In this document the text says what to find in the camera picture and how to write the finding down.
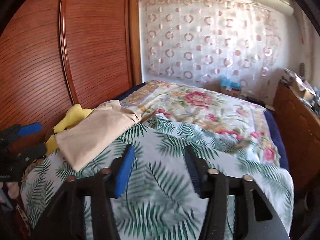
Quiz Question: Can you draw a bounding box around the open cardboard box on cabinet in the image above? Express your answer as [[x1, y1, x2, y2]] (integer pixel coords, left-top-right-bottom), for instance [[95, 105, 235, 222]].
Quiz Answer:
[[292, 73, 316, 102]]

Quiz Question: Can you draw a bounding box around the wooden low cabinet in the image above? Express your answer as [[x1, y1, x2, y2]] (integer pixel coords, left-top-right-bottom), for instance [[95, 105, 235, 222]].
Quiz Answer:
[[273, 82, 319, 192]]

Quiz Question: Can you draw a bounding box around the person's left hand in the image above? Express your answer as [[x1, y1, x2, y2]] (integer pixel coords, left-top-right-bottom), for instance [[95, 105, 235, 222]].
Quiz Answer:
[[0, 181, 20, 203]]

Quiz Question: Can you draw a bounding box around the palm leaf print blanket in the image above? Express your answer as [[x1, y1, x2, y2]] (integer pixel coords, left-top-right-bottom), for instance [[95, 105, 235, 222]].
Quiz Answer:
[[21, 114, 294, 239]]

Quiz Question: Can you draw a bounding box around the beige printed t-shirt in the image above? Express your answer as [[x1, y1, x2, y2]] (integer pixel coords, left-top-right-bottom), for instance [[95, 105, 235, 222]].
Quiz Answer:
[[54, 100, 142, 171]]

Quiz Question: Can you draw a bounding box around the sheer circle pattern curtain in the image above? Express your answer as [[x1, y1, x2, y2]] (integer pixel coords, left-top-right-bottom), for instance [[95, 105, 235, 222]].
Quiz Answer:
[[140, 0, 281, 87]]

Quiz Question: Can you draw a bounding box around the wooden louvered wardrobe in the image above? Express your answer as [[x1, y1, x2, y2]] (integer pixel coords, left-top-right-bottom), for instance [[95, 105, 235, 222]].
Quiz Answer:
[[0, 0, 143, 153]]

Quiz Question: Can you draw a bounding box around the yellow Pikachu plush toy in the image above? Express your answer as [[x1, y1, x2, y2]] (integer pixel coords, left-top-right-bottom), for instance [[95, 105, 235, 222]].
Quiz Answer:
[[45, 103, 93, 156]]

